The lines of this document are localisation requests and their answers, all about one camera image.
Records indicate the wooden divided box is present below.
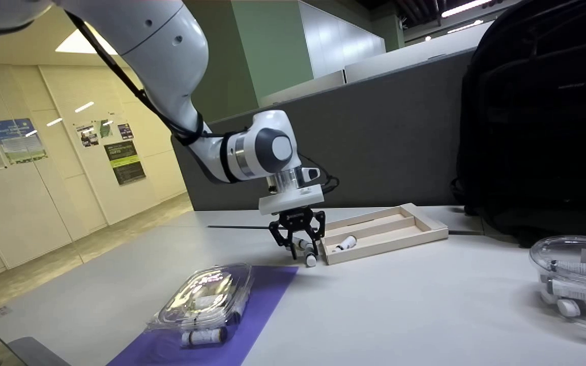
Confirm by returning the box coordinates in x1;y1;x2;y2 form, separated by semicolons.
322;204;449;265

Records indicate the dark wall poster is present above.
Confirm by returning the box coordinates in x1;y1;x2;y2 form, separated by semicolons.
107;140;145;185

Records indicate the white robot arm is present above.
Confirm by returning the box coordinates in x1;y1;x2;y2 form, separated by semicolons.
0;0;326;265

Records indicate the grey partition wall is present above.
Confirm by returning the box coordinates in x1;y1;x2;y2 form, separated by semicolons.
169;23;493;212

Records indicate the clear plastic tray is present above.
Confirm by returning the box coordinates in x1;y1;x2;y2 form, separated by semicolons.
153;265;255;332

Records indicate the small white bottle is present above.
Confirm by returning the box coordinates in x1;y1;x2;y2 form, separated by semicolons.
303;254;318;268

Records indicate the purple paper mat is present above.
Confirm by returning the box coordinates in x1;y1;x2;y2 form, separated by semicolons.
111;265;298;366

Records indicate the wall poster left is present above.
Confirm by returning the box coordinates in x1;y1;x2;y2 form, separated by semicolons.
0;118;47;168

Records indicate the white bottle inside box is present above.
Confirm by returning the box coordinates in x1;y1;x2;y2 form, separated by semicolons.
335;236;358;252

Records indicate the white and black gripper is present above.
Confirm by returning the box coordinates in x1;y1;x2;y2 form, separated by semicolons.
259;167;326;260

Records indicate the clear round plastic bowl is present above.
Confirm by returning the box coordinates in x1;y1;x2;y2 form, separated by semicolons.
529;236;586;319

